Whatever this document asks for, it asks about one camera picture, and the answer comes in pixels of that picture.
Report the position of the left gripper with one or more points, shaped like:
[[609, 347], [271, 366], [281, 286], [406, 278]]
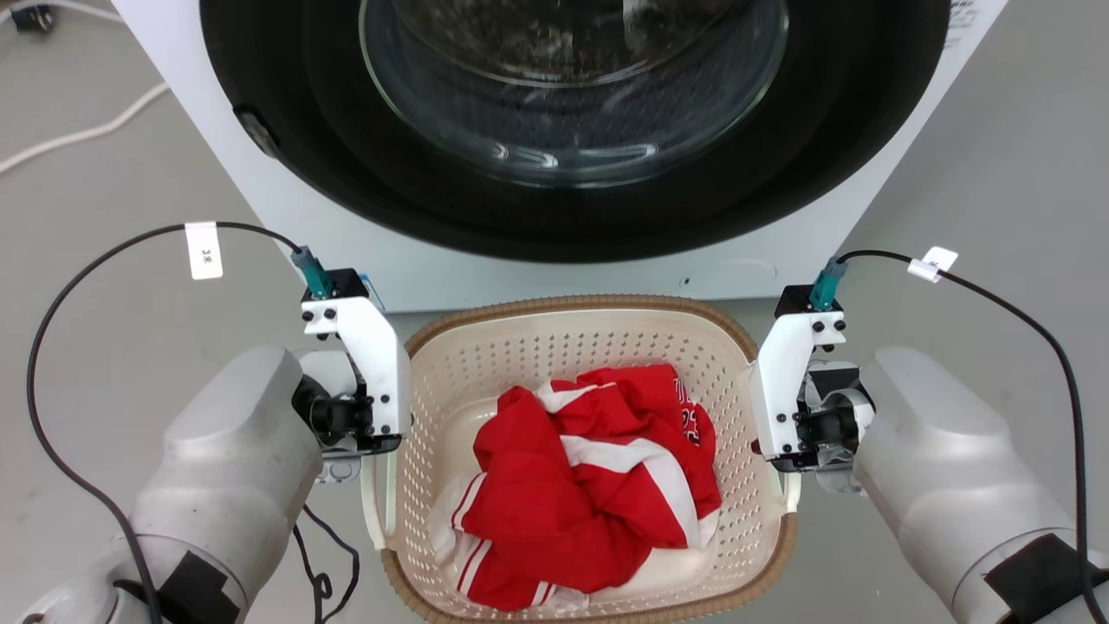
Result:
[[333, 416]]

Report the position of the red and white garment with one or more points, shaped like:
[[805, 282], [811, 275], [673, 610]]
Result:
[[537, 494]]

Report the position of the small blue washer sticker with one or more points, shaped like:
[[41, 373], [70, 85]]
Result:
[[372, 290]]

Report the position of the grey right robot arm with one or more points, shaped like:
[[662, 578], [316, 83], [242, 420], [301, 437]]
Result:
[[944, 468]]

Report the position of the printed washer label sticker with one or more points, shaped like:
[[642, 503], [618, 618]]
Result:
[[960, 22]]

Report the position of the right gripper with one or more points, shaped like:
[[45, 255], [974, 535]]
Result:
[[832, 425]]

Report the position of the cream perforated laundry basket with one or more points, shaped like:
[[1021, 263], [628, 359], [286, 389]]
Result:
[[485, 355]]

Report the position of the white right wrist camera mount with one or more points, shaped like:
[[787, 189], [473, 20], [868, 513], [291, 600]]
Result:
[[780, 364]]

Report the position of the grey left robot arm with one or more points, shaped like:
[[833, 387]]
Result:
[[217, 468]]

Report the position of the black round glass washer door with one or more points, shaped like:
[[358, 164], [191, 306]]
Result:
[[346, 165]]

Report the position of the black floor plug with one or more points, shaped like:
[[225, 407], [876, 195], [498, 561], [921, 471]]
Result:
[[33, 17]]

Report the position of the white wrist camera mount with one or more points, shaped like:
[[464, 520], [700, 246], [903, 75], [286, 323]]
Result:
[[780, 364], [377, 355]]

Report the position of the white front-load washing machine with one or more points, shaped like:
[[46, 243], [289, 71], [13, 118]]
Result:
[[329, 234]]

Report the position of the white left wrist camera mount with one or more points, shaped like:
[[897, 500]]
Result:
[[377, 355]]

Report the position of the black washer door latch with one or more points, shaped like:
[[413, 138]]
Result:
[[257, 132]]

